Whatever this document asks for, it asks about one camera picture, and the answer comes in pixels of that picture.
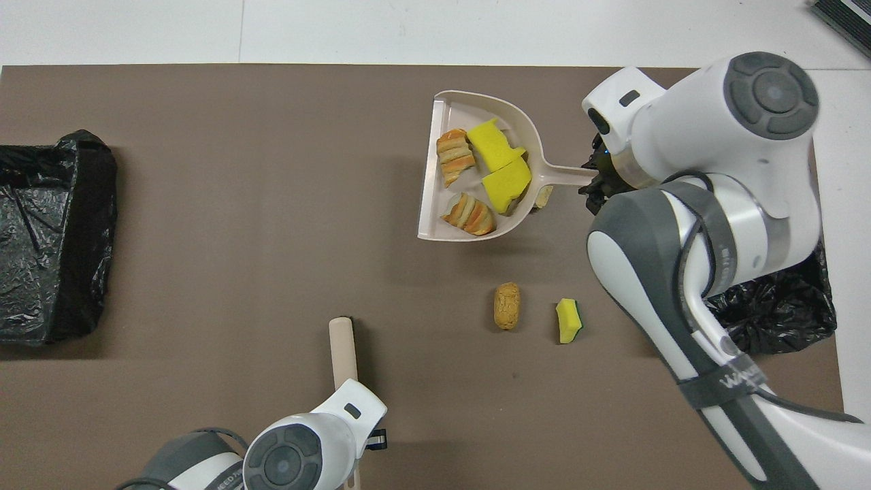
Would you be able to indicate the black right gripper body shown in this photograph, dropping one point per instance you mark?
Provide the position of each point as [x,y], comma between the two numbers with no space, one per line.
[607,173]

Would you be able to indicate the large yellow green sponge piece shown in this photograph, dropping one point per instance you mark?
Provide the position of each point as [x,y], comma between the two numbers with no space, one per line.
[507,185]

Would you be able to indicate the beige hand brush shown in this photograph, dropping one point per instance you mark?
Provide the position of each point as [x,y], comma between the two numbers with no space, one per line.
[342,347]

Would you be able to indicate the notched yellow sponge piece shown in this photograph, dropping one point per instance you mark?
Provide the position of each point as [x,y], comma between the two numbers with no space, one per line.
[490,139]

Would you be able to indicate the striped croissant bread piece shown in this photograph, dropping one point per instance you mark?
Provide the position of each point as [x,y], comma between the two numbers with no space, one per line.
[454,158]
[469,214]

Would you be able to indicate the beige plastic dustpan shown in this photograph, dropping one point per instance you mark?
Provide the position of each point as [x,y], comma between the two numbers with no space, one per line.
[463,110]

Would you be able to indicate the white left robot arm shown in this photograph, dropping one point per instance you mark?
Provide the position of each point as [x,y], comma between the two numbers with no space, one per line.
[299,456]

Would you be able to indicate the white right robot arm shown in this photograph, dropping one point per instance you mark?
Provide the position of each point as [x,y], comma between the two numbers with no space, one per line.
[714,136]

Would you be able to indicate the black bag lined bin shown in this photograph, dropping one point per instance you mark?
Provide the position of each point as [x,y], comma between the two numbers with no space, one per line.
[54,286]
[782,313]

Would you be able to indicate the pale torn bread chunk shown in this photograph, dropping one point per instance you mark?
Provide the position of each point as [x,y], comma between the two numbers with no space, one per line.
[544,197]

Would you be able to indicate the small yellow green sponge piece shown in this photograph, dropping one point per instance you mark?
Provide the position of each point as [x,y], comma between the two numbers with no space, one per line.
[566,323]

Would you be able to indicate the brown peanut shaped bread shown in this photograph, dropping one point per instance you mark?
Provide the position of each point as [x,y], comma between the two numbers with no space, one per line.
[506,306]

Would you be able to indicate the brown table mat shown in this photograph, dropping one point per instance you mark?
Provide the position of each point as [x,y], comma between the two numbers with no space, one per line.
[238,204]

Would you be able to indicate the black ribbed device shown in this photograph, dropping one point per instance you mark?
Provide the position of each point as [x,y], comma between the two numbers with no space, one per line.
[850,17]

